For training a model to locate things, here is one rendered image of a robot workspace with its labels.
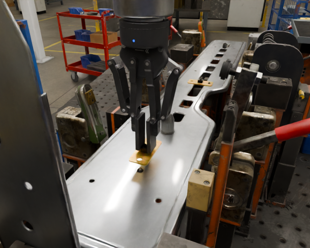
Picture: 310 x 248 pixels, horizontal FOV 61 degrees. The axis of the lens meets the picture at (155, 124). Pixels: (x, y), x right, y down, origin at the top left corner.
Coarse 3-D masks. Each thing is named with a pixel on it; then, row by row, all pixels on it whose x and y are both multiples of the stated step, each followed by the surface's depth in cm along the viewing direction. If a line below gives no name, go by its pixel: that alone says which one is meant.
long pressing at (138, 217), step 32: (192, 64) 108; (160, 96) 81; (192, 96) 80; (128, 128) 64; (160, 128) 64; (192, 128) 64; (96, 160) 53; (128, 160) 53; (160, 160) 53; (192, 160) 53; (96, 192) 45; (128, 192) 45; (160, 192) 45; (96, 224) 40; (128, 224) 40; (160, 224) 40
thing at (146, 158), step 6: (144, 144) 52; (156, 144) 53; (144, 150) 51; (156, 150) 52; (132, 156) 50; (138, 156) 50; (144, 156) 50; (150, 156) 50; (132, 162) 49; (138, 162) 48; (144, 162) 48
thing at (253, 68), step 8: (224, 64) 37; (248, 64) 38; (256, 64) 38; (224, 72) 37; (232, 72) 38; (240, 72) 36; (248, 72) 36; (256, 72) 35; (240, 80) 36; (248, 80) 36; (256, 80) 37; (264, 80) 37; (240, 88) 37; (248, 88) 37; (232, 96) 38; (240, 96) 38; (248, 96) 37; (240, 104) 38; (240, 112) 39; (224, 120) 40; (216, 144) 43
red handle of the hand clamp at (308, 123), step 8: (304, 120) 37; (280, 128) 39; (288, 128) 38; (296, 128) 38; (304, 128) 37; (256, 136) 42; (264, 136) 40; (272, 136) 40; (280, 136) 39; (288, 136) 38; (296, 136) 38; (240, 144) 42; (248, 144) 42; (256, 144) 41; (264, 144) 41; (232, 152) 43
